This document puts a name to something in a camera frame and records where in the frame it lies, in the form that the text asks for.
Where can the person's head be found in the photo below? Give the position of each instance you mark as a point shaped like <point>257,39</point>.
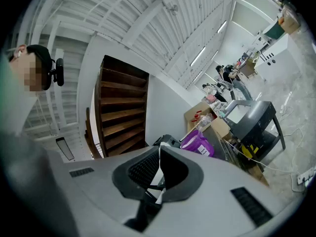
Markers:
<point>27,68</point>

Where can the person's white shirt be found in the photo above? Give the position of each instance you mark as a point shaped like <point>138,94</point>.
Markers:
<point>12,102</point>

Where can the white earbud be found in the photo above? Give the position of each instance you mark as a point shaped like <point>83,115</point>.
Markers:
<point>19,54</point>

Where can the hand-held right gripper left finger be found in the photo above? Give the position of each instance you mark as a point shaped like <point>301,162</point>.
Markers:
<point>98,194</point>

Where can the clear bottle red cap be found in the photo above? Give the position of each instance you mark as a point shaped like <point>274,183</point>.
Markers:
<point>203,120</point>

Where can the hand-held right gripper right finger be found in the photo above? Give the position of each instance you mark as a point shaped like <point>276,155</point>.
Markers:
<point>209,206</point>

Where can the brown wooden staircase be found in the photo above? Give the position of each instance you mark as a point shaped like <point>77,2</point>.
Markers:
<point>121,102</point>

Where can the white cabinet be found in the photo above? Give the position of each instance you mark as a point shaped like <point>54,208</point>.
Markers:
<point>274,60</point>

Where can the open brown cardboard box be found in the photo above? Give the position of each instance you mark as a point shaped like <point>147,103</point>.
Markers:
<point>192,112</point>

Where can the ceiling panel lamp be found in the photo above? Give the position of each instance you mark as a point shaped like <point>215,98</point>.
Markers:
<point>65,148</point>

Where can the white ceiling tube lamp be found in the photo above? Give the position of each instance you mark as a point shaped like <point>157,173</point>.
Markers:
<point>221,26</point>
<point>197,56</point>

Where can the black marble counter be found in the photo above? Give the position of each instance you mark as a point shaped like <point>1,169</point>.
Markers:
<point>256,117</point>

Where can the grey silver appliance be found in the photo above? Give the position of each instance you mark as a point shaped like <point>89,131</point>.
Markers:
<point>168,141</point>

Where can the black head-mounted camera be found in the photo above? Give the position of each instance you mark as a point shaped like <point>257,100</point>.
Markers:
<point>59,71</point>

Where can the purple plastic bucket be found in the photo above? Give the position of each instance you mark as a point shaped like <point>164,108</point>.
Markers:
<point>195,141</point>

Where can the white power strip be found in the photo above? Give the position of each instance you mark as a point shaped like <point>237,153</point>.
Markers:
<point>306,175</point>
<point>286,105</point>

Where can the white sink basin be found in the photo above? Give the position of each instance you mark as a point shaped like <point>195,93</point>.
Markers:
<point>237,112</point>

